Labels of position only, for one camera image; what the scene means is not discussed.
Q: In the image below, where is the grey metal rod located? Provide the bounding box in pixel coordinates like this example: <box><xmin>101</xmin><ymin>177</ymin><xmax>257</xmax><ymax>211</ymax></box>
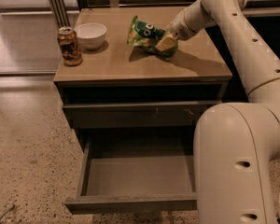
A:
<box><xmin>0</xmin><ymin>204</ymin><xmax>14</xmax><ymax>220</ymax></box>

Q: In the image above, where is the open grey middle drawer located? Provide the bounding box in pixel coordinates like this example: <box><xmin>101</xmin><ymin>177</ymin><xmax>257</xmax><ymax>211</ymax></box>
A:
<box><xmin>65</xmin><ymin>136</ymin><xmax>197</xmax><ymax>215</ymax></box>

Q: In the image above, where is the closed grey top drawer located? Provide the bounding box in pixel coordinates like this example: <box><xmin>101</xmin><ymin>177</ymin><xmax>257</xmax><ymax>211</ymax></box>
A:
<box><xmin>63</xmin><ymin>101</ymin><xmax>220</xmax><ymax>129</ymax></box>

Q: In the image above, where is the green rice chip bag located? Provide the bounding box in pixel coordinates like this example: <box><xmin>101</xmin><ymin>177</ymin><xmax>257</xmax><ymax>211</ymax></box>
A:
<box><xmin>127</xmin><ymin>15</ymin><xmax>178</xmax><ymax>57</ymax></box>

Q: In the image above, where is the grey drawer cabinet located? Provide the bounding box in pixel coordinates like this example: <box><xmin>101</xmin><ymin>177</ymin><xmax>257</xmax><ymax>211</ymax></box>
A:
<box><xmin>53</xmin><ymin>6</ymin><xmax>233</xmax><ymax>216</ymax></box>

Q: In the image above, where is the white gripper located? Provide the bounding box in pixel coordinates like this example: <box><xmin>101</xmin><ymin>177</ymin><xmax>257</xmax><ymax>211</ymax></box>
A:
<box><xmin>155</xmin><ymin>12</ymin><xmax>196</xmax><ymax>52</ymax></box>

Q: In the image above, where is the brown soda can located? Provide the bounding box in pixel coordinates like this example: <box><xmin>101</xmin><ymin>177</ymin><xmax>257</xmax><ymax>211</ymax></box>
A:
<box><xmin>57</xmin><ymin>26</ymin><xmax>83</xmax><ymax>66</ymax></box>

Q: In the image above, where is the white ceramic bowl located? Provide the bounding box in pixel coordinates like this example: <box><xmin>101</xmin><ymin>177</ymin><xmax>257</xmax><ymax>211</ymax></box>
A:
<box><xmin>75</xmin><ymin>23</ymin><xmax>106</xmax><ymax>50</ymax></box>

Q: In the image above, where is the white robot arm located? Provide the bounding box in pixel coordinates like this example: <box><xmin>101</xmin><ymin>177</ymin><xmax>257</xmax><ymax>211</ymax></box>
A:
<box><xmin>156</xmin><ymin>0</ymin><xmax>280</xmax><ymax>224</ymax></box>

